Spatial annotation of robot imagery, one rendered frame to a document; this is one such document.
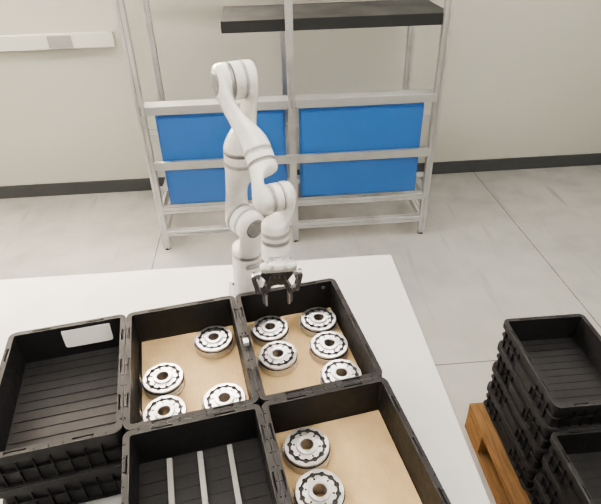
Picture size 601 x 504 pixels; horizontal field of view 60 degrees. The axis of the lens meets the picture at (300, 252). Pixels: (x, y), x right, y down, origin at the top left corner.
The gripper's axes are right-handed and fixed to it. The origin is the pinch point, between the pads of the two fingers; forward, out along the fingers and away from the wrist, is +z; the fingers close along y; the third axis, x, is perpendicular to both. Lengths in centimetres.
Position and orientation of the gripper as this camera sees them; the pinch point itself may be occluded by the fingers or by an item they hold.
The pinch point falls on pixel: (277, 299)
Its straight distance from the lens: 143.6
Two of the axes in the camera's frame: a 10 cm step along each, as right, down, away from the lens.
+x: 1.3, 5.5, -8.2
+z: 0.0, 8.3, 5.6
